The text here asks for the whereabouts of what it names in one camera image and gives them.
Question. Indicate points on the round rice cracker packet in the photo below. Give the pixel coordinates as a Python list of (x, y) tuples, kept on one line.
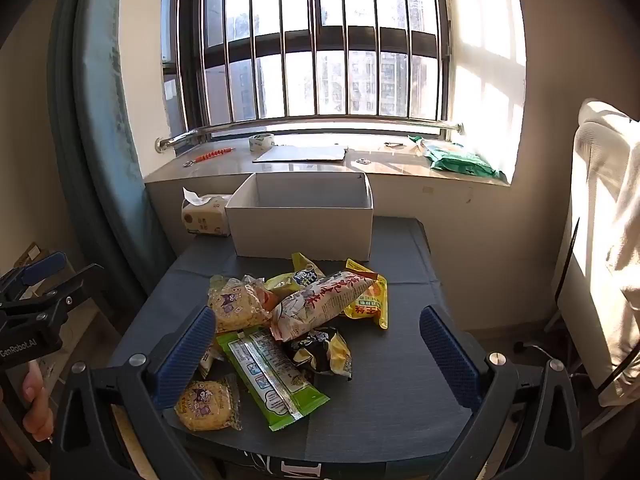
[(205, 405), (235, 305)]

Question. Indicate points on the white shelf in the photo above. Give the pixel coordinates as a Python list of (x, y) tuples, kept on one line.
[(85, 330)]

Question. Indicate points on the tissue pack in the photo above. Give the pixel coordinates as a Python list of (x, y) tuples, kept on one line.
[(205, 215)]

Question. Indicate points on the blue curtain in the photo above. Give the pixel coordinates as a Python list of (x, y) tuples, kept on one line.
[(95, 135)]

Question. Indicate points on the person's left hand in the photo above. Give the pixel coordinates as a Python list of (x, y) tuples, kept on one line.
[(37, 405)]

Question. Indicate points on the yellow green blue-label snack packet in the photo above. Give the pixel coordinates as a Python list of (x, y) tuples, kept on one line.
[(305, 275)]

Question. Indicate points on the blue grey tablecloth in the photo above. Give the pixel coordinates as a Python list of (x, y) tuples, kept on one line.
[(400, 400)]

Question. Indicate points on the white cardboard box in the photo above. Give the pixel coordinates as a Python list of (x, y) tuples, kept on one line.
[(300, 230)]

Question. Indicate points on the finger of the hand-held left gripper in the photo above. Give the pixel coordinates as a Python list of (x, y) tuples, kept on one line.
[(75, 282), (42, 267)]

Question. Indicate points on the green plastic bag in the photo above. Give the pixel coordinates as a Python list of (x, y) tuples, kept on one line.
[(457, 160)]

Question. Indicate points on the green long snack packet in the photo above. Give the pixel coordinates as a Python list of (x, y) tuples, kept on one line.
[(265, 375)]

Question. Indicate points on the black office chair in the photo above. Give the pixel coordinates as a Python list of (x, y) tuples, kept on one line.
[(565, 270)]

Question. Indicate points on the white red large snack packet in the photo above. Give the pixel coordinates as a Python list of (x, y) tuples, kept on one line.
[(315, 305)]

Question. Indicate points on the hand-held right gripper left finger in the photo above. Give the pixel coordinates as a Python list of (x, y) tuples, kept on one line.
[(185, 355)]

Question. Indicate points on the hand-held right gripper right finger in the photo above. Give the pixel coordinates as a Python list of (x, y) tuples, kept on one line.
[(447, 355)]

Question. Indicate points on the black yellow snack packet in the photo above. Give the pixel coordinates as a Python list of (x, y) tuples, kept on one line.
[(320, 352)]

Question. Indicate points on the flat cardboard sheet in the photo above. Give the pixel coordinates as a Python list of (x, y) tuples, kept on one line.
[(300, 154)]

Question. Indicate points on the clear tape roll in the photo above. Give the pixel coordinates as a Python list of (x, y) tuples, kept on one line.
[(262, 142)]

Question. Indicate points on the white cloth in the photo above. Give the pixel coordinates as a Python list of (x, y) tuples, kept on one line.
[(610, 235)]

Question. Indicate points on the metal window guard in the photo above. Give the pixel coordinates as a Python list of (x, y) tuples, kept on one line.
[(285, 35)]

